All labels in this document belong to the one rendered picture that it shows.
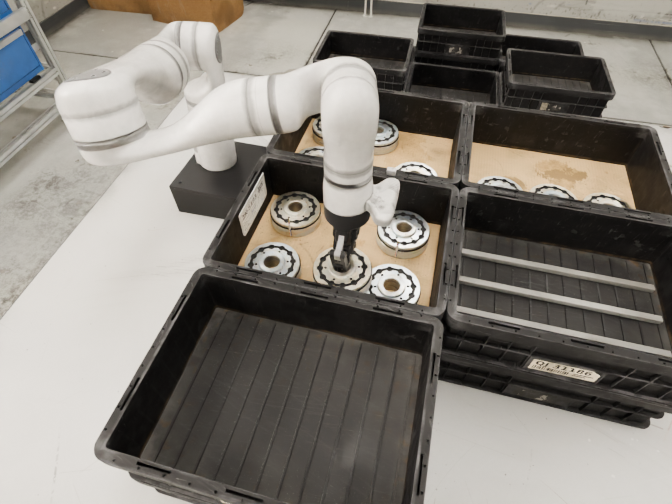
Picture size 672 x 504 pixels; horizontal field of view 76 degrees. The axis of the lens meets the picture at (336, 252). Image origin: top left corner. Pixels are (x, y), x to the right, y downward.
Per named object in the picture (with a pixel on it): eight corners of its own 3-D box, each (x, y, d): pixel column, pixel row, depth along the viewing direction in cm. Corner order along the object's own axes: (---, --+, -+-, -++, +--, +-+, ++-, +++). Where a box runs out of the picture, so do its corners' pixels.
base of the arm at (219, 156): (193, 166, 108) (177, 103, 95) (211, 146, 113) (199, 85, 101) (226, 174, 106) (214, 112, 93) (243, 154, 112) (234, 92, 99)
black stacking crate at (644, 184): (448, 226, 91) (460, 187, 82) (459, 143, 109) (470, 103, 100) (650, 264, 85) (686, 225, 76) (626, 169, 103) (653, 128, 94)
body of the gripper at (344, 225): (331, 174, 68) (332, 215, 75) (316, 210, 63) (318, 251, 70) (377, 181, 67) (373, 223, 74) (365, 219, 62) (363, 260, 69)
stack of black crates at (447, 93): (395, 159, 209) (403, 95, 182) (403, 123, 227) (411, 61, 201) (478, 171, 203) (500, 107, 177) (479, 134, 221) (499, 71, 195)
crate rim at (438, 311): (201, 272, 71) (198, 264, 70) (264, 161, 90) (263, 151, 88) (442, 326, 65) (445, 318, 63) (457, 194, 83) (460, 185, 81)
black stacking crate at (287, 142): (271, 194, 97) (264, 153, 88) (309, 120, 115) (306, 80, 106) (446, 226, 91) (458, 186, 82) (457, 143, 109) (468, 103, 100)
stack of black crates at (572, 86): (479, 171, 203) (508, 83, 168) (480, 134, 221) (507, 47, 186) (567, 184, 197) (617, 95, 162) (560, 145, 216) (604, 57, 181)
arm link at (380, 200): (390, 229, 61) (394, 197, 57) (315, 215, 63) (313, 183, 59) (400, 187, 67) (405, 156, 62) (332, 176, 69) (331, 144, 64)
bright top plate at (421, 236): (371, 242, 82) (371, 240, 82) (385, 207, 88) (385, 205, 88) (423, 256, 80) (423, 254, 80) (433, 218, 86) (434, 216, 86)
